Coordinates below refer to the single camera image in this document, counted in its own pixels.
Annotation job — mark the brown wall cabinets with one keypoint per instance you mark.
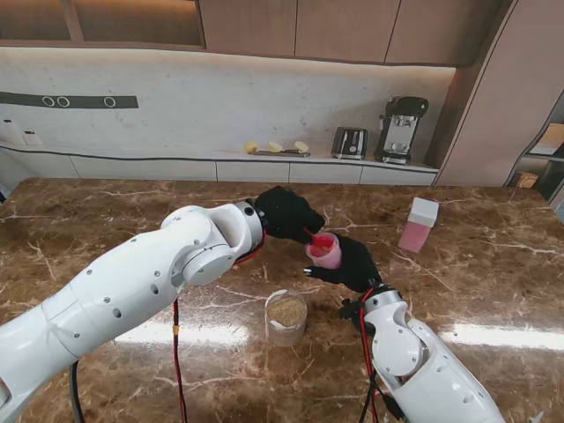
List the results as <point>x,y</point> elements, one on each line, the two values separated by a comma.
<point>335,31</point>

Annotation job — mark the pink measuring cup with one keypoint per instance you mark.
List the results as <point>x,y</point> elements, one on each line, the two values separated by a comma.
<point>328,259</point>

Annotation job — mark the pink container with white lid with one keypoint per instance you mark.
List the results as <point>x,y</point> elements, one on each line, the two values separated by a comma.
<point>418,224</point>

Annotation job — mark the black wall power strip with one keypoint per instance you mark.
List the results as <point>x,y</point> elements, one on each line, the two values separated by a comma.
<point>88,102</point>

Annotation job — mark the black and silver toaster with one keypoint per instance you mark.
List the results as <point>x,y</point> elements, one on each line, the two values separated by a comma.
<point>350,143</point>

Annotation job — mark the dark cutting board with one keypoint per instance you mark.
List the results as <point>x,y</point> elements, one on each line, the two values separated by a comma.
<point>273,153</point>

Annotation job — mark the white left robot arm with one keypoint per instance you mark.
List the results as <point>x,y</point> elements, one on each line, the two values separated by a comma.
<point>132,286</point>

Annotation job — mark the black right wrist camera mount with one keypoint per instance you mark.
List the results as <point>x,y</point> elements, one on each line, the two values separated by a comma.
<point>350,308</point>

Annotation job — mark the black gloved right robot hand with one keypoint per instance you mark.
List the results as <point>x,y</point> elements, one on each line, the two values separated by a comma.
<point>357,264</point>

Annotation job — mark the red plastic spoon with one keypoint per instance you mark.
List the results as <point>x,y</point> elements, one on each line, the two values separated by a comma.
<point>321,243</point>

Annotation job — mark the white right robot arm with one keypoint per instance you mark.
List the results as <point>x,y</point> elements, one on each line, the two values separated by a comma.
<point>423,365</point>

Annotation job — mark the white wall device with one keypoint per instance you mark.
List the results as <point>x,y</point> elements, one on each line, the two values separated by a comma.
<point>6,130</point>
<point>31,138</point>

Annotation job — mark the tan book on shelf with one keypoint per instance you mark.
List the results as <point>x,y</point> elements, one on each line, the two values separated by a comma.
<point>553,138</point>

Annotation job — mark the white counter with drawers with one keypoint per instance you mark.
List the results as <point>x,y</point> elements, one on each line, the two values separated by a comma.
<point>251,171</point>

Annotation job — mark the yellow lemon piece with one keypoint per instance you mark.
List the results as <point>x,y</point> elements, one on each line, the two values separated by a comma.
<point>276,147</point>
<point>250,147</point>
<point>301,146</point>

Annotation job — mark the tall brown cabinet panel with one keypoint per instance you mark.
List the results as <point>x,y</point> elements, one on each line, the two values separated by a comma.
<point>484,110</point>

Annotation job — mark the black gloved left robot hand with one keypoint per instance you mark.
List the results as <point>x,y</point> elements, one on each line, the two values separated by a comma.
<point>286,213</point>

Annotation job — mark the small wooden box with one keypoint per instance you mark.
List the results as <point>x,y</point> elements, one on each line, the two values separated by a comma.
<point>526,180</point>

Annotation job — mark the black espresso machine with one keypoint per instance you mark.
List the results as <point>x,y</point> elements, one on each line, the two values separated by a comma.
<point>401,128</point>

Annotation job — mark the clear grain jar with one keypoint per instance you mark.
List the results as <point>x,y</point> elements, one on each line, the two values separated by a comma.
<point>286,321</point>

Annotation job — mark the dark open shelf unit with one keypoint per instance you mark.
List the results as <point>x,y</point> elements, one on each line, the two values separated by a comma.
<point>553,172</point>

